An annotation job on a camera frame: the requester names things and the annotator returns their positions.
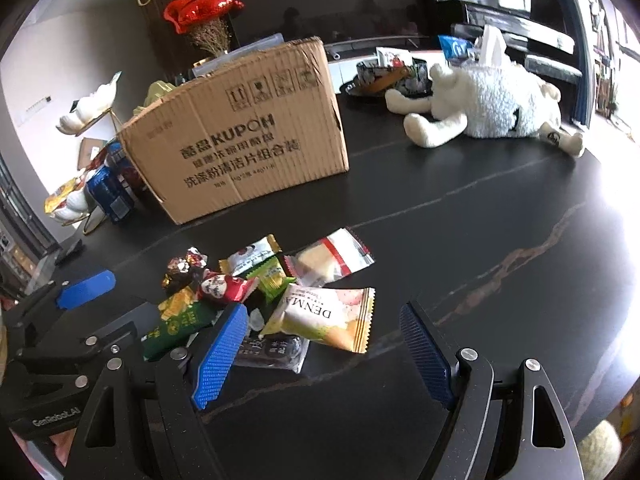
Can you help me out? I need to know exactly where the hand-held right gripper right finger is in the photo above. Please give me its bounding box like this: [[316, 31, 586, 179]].
[[399, 301, 581, 480]]

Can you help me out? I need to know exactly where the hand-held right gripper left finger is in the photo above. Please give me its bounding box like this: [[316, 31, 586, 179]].
[[65, 304, 251, 480]]

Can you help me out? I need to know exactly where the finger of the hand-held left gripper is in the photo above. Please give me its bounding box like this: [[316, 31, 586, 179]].
[[5, 269, 117, 333], [12, 322, 143, 376]]

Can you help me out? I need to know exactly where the dark clear snack packet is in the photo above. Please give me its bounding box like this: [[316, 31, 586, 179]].
[[235, 332, 308, 375]]

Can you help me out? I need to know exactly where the dark green yellow snack packet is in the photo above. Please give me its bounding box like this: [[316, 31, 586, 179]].
[[142, 285, 218, 362]]

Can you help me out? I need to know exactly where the red and white candy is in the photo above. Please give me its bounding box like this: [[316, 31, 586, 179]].
[[197, 271, 260, 305]]

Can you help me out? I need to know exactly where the light green snack packet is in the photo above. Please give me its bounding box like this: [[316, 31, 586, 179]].
[[247, 255, 297, 303]]

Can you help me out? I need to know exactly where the brown foil candy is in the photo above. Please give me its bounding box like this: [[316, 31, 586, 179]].
[[161, 247, 208, 288]]

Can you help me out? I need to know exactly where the white packet with yellow ends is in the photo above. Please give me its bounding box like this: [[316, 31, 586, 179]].
[[218, 234, 282, 277]]

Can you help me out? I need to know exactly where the pastel white snack packet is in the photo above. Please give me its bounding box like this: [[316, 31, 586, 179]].
[[259, 283, 377, 353]]

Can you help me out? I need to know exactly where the clear packet with red stripes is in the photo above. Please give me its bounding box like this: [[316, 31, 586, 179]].
[[284, 227, 376, 288]]

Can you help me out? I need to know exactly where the brown cardboard box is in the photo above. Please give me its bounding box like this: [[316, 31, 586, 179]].
[[115, 36, 350, 225]]

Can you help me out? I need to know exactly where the dark shelf unit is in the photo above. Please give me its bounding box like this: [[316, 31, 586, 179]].
[[0, 160, 61, 281]]

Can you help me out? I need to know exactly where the yellow snack bag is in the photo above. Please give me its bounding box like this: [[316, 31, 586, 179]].
[[44, 180, 86, 215]]

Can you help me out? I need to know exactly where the blue soda can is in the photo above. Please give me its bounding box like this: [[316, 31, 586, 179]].
[[86, 166, 136, 224]]

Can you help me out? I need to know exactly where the red and blue canister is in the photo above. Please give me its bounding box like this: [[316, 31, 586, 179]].
[[102, 141, 151, 193]]

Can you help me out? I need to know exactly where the small open cardboard box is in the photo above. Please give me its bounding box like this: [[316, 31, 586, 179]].
[[79, 136, 108, 171]]

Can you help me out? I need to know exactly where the white tiered snack stand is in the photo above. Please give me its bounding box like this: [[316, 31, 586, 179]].
[[55, 71, 131, 236]]

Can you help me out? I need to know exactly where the beige fluffy cushion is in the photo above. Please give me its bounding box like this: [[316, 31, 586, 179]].
[[580, 420, 633, 480]]

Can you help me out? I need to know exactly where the yellow green folded paper pile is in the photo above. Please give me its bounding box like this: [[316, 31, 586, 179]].
[[132, 79, 181, 116]]

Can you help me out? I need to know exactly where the white plush sheep tissue holder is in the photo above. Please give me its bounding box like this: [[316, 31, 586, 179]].
[[385, 62, 586, 158]]

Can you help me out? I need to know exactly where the patterned bowl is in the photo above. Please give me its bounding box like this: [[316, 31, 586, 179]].
[[345, 57, 431, 101]]

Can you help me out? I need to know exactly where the dried flower bouquet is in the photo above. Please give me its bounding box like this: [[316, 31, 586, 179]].
[[187, 17, 233, 56]]

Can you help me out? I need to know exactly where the red heart balloon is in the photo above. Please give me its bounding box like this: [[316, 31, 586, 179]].
[[192, 0, 246, 23], [165, 0, 201, 31]]

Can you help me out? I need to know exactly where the small white packet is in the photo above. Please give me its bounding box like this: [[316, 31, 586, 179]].
[[376, 46, 408, 68]]

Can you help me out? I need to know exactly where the blue snack packet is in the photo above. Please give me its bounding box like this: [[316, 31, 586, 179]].
[[437, 34, 476, 63]]

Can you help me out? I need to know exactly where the black piano bench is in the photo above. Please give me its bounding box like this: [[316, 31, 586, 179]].
[[520, 52, 583, 78]]

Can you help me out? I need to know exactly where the white tissue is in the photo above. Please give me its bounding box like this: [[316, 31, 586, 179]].
[[472, 25, 511, 67]]

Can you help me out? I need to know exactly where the black piano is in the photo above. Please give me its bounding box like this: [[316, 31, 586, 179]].
[[425, 0, 576, 53]]

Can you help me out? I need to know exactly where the black television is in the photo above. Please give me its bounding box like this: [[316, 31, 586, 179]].
[[220, 0, 431, 46]]

